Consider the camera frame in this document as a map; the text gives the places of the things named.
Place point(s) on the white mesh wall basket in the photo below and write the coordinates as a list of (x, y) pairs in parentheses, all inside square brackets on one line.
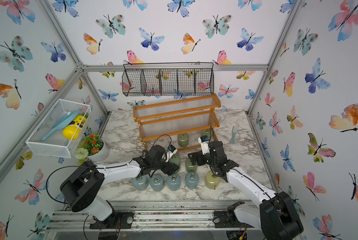
[(56, 145)]

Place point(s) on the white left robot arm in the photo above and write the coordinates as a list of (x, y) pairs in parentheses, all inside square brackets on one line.
[(80, 189)]

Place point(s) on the potted orange flower plant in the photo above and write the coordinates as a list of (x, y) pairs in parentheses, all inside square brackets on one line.
[(92, 148)]

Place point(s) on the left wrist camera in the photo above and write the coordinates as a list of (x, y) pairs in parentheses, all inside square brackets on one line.
[(171, 151)]

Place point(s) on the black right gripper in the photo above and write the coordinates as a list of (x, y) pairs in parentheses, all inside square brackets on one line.
[(200, 156)]

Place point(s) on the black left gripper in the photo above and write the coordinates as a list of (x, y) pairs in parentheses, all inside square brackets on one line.
[(172, 170)]

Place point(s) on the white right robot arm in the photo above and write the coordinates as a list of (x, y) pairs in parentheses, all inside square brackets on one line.
[(273, 213)]

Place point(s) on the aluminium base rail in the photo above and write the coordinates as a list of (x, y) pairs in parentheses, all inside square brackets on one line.
[(186, 215)]

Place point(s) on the orange wooden three-tier shelf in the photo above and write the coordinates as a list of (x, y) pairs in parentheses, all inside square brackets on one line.
[(173, 118)]

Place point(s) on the yellow-green canister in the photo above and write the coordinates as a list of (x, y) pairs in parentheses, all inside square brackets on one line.
[(212, 181)]

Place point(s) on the black wire wall basket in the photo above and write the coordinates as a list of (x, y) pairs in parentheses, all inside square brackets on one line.
[(179, 80)]

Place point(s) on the blue canister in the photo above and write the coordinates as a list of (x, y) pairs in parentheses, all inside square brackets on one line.
[(192, 180), (174, 182), (140, 183), (157, 182)]

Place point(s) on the small green canister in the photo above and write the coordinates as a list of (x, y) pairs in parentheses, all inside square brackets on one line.
[(183, 140), (206, 132)]

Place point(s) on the yellow mustard bottle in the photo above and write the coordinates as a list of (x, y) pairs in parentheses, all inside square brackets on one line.
[(72, 131)]

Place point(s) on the light blue dustpan scoop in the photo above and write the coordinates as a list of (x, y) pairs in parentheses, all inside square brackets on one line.
[(63, 122)]

